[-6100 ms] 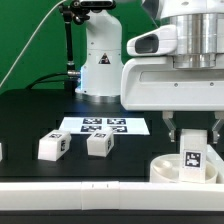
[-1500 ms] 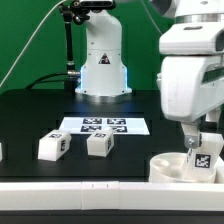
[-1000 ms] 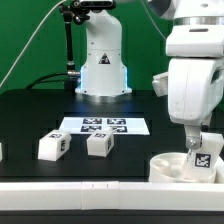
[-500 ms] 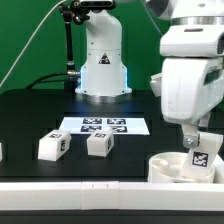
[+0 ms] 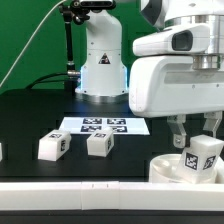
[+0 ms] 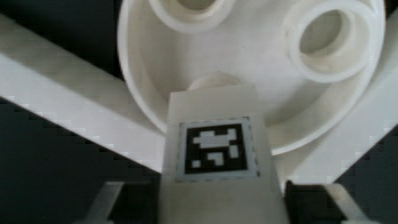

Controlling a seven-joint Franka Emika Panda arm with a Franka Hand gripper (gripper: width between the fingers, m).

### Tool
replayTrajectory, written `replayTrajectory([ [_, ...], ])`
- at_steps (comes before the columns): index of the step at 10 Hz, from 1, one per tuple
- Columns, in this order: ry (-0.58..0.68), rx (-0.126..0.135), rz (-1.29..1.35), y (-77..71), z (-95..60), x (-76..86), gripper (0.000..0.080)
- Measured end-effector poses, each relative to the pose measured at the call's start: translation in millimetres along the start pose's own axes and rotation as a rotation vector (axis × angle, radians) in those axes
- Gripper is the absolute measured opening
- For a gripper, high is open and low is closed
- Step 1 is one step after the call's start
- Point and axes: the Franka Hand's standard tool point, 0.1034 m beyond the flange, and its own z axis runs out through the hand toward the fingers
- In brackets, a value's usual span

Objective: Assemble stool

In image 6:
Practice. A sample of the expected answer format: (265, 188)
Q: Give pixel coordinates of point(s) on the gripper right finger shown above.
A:
(322, 205)

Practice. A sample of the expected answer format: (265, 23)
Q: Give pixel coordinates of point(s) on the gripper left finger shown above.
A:
(125, 204)

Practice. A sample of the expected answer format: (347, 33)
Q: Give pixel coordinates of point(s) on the white stool leg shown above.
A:
(219, 187)

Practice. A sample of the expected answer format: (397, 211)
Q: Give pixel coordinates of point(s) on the white L-shaped fence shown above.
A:
(75, 95)

